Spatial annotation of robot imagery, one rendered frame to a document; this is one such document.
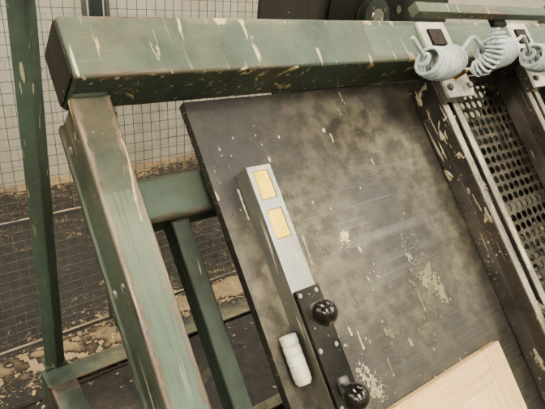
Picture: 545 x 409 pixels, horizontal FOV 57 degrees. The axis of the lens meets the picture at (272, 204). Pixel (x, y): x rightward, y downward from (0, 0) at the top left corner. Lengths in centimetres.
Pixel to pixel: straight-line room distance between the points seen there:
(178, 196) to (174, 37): 25
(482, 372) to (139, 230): 73
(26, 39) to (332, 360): 85
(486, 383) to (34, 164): 107
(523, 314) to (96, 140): 93
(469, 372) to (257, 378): 187
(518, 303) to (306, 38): 72
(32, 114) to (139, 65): 48
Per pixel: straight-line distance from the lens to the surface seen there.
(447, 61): 104
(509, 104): 156
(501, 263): 121
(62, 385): 171
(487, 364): 114
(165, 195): 85
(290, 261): 83
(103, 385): 287
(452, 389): 105
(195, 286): 85
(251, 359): 295
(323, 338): 83
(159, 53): 81
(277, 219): 84
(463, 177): 121
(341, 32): 106
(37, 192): 131
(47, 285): 148
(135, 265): 71
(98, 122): 78
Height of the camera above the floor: 191
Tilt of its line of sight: 23 degrees down
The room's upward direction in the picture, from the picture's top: 3 degrees clockwise
